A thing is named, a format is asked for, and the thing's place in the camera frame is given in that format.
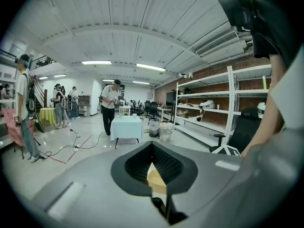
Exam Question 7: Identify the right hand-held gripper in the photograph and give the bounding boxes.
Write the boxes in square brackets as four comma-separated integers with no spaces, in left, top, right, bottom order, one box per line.
[210,145,242,157]

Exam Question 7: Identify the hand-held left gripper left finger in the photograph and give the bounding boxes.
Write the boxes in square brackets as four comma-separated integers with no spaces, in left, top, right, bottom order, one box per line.
[32,141,167,228]

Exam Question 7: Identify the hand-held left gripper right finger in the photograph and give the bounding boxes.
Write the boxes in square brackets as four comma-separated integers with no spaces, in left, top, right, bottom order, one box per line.
[152,141,252,228]

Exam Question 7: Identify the tan plastic bin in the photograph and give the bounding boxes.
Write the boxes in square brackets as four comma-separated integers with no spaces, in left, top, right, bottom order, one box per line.
[146,162,168,196]

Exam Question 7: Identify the person's right forearm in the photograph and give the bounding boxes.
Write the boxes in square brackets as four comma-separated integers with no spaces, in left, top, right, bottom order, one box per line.
[246,53,285,157]

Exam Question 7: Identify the black swivel chair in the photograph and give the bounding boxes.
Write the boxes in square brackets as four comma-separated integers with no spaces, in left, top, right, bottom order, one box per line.
[209,107,263,154]

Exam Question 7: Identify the black-legged table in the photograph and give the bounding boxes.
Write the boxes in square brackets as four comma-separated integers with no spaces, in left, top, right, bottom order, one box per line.
[114,138,141,150]

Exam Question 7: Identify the white metal shelf rack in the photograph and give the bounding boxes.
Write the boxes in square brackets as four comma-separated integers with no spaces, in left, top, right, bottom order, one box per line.
[174,64,273,152]

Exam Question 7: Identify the grey mesh basket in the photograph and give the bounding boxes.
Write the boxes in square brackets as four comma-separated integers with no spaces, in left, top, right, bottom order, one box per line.
[159,128,172,143]

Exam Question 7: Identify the white plastic bag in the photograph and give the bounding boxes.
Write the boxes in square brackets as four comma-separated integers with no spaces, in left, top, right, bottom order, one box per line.
[158,121,175,130]

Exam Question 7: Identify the table with light blue cloth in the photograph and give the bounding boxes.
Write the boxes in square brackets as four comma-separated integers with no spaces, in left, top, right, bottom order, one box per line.
[110,116,145,142]

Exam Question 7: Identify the white desk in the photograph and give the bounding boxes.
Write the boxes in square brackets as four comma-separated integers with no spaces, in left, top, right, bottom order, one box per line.
[158,107,175,122]

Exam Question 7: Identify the black monitor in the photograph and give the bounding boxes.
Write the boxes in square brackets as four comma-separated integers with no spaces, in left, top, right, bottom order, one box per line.
[166,91,178,107]

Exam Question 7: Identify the black leaning board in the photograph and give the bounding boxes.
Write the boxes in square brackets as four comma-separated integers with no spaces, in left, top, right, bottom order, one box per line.
[32,114,46,133]

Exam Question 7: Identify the wooden cubby cabinet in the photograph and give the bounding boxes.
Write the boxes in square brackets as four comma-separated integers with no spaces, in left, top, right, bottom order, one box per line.
[77,95,91,116]

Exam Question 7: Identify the yellow-green cloth covered table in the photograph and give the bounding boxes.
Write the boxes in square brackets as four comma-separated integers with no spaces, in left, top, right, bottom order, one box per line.
[39,107,57,125]

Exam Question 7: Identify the row of black office chairs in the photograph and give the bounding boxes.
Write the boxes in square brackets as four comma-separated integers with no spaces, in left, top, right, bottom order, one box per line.
[129,100,160,122]

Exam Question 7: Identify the pink cloth covered chair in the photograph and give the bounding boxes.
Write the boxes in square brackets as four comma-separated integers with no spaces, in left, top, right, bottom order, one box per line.
[2,108,24,160]

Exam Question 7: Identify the ceiling air conditioner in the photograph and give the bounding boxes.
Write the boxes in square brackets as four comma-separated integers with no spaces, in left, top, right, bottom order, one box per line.
[195,31,247,58]

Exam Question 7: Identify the black backpack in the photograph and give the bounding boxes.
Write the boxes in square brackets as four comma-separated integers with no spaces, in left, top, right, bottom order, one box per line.
[25,74,36,114]

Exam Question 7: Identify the black staircase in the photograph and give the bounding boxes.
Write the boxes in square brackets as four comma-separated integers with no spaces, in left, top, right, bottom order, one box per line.
[28,55,57,109]

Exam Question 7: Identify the ceiling light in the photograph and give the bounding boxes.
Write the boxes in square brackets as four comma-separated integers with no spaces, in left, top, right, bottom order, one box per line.
[136,63,166,72]
[82,60,112,66]

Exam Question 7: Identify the person's torso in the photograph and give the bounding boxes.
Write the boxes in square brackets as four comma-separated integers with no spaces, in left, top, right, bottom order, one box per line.
[242,0,304,68]

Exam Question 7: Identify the black power cable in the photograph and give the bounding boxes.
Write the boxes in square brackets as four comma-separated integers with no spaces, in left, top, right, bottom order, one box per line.
[44,145,76,158]

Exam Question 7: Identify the wire mesh baskets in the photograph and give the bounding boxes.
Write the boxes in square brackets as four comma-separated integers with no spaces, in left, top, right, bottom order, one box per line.
[148,121,159,138]

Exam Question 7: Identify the black head-mounted camera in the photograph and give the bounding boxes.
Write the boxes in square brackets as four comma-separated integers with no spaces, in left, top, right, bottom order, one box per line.
[217,0,256,33]

